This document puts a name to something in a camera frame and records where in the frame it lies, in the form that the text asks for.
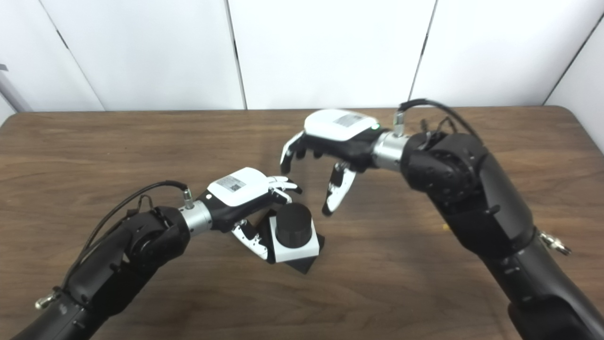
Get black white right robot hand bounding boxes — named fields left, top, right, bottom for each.
left=280, top=109, right=390, bottom=218

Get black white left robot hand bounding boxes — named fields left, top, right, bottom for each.
left=196, top=167, right=303, bottom=264

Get black peg with square base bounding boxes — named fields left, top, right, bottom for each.
left=254, top=203, right=326, bottom=275

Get white square piece with hole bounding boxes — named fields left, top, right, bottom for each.
left=267, top=215, right=321, bottom=264

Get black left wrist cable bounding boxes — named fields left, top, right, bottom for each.
left=35, top=181, right=195, bottom=310

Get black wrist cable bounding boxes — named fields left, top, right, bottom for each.
left=35, top=181, right=195, bottom=310
left=394, top=98, right=484, bottom=142

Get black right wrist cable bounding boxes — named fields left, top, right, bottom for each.
left=394, top=98, right=484, bottom=142

